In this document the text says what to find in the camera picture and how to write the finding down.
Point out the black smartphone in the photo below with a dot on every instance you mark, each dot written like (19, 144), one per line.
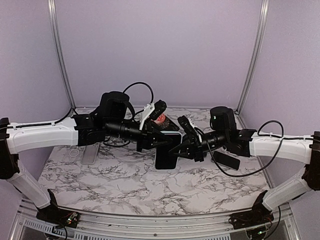
(163, 159)
(226, 160)

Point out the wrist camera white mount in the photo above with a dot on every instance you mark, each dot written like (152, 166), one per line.
(189, 127)
(151, 112)

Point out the red white patterned bowl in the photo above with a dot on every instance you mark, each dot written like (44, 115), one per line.
(161, 119)

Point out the left aluminium frame post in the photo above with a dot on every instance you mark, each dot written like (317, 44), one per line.
(59, 51)

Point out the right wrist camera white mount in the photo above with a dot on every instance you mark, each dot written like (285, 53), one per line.
(189, 127)

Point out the clear magsafe phone case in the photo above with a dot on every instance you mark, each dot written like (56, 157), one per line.
(73, 155)

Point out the grey translucent phone case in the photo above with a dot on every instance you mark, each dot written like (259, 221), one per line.
(89, 154)

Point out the front aluminium rail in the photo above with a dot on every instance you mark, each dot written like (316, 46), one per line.
(103, 226)

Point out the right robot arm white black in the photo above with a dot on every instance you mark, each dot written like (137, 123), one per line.
(255, 143)

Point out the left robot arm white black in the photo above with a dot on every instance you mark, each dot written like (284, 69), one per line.
(77, 130)

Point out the aluminium frame post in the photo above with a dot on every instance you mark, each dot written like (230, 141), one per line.
(59, 51)
(257, 46)

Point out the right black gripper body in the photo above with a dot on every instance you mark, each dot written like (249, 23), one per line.
(198, 151)

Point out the right aluminium frame post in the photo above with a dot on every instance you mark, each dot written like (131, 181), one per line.
(257, 46)

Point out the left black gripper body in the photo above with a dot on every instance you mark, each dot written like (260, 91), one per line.
(115, 127)

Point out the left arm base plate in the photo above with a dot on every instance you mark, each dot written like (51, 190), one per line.
(58, 216)

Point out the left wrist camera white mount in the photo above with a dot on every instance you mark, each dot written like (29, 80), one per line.
(151, 112)

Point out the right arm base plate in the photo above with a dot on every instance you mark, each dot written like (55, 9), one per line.
(250, 218)

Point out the black square floral plate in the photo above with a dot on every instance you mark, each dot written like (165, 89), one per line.
(169, 125)

